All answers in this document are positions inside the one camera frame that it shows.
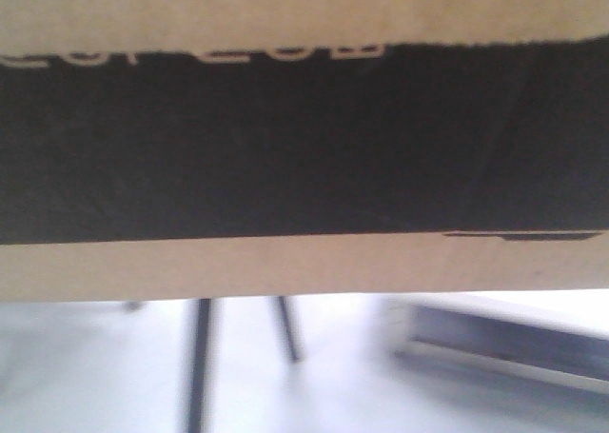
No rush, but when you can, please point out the black metal table leg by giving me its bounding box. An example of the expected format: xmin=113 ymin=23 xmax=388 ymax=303
xmin=186 ymin=299 xmax=212 ymax=433

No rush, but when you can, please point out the grey flat panel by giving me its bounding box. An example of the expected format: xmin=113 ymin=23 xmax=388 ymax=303
xmin=389 ymin=302 xmax=608 ymax=396

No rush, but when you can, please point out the brown cardboard box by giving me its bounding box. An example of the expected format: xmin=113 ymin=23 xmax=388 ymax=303
xmin=1 ymin=0 xmax=608 ymax=301

